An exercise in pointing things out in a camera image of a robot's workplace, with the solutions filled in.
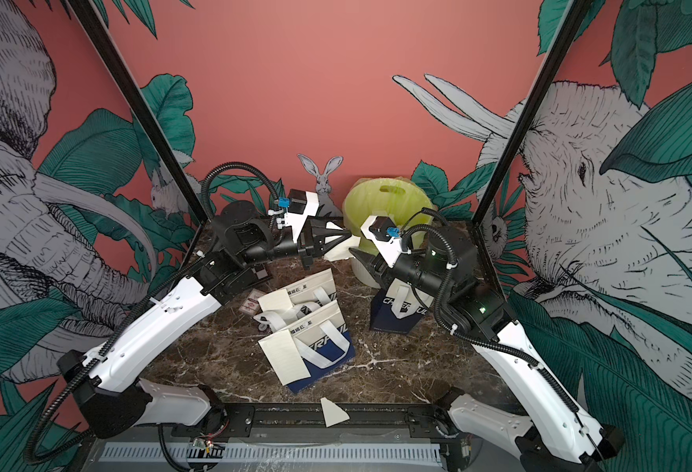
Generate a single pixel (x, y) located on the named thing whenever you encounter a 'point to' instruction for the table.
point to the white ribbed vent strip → (279, 454)
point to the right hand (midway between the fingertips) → (357, 236)
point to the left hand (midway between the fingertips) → (347, 230)
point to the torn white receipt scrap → (333, 413)
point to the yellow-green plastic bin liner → (401, 202)
